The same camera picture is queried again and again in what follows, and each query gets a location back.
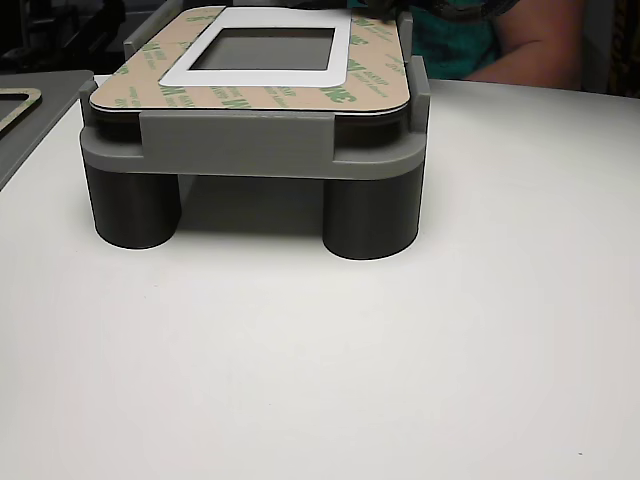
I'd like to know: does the grey flat tray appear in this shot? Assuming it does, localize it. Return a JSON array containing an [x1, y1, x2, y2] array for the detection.
[[0, 69, 96, 192]]

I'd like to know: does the person forearm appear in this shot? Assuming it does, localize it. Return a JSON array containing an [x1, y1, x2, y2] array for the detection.
[[464, 0, 586, 94]]

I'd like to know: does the teal shirt torso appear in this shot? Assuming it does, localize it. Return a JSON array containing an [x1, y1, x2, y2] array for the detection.
[[407, 0, 504, 81]]

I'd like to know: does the brown liner frame piece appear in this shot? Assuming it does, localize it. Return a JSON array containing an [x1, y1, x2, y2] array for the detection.
[[0, 88, 43, 141]]

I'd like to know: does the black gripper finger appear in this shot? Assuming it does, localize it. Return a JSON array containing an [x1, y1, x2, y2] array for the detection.
[[367, 0, 404, 17]]

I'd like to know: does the grey printed fixture stand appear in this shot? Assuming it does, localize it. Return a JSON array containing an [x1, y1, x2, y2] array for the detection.
[[78, 5, 431, 262]]

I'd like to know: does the white panel with window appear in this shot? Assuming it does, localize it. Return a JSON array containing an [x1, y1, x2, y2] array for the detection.
[[89, 5, 414, 132]]

